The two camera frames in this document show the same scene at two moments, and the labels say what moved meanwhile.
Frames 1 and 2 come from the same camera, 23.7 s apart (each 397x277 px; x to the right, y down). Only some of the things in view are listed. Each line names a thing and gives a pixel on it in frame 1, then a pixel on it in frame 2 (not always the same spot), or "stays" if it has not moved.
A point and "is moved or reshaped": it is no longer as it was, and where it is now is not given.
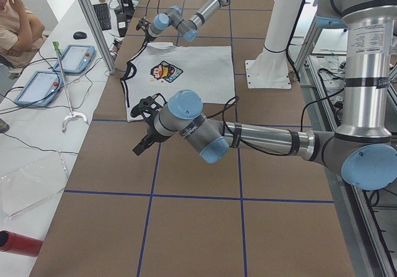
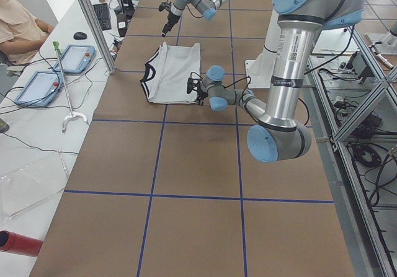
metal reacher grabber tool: (56, 46) stays
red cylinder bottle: (19, 244) stays
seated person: (22, 32) stays
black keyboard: (103, 15) stays
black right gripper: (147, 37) -> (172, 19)
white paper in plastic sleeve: (26, 180) stays
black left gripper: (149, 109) -> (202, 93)
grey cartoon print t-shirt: (163, 82) is moved or reshaped
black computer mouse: (79, 35) stays
